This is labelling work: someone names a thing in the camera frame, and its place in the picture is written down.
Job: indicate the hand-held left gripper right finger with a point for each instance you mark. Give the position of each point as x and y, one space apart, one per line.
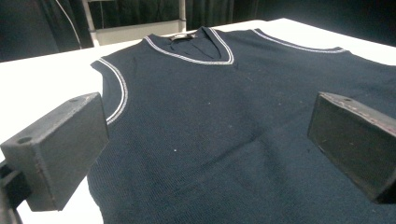
351 146

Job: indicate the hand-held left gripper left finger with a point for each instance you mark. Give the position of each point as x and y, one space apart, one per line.
59 149

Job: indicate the navy knit vest white trim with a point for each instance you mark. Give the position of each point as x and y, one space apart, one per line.
211 130

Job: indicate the white table cover sheet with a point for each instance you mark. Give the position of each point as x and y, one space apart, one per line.
46 84

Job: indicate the dark curtain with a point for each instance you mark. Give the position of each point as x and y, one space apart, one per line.
28 28

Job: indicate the white metal table frame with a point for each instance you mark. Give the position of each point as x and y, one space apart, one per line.
137 32

